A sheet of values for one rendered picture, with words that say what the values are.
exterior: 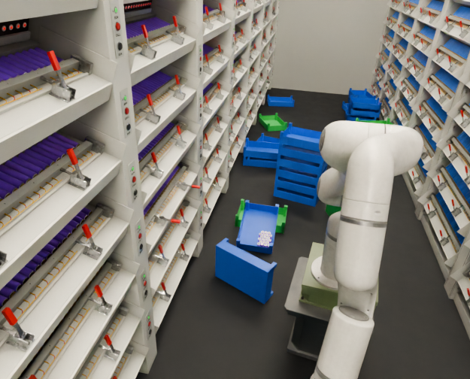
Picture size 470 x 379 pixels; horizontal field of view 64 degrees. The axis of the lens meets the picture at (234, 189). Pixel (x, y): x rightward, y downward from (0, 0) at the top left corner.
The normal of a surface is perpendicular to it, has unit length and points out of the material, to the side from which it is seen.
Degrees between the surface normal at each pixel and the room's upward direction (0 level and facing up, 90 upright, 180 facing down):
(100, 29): 90
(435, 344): 0
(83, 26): 90
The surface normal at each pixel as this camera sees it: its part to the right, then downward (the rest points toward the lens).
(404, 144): 0.51, -0.05
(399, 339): 0.04, -0.86
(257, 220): -0.02, -0.66
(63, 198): 0.38, -0.76
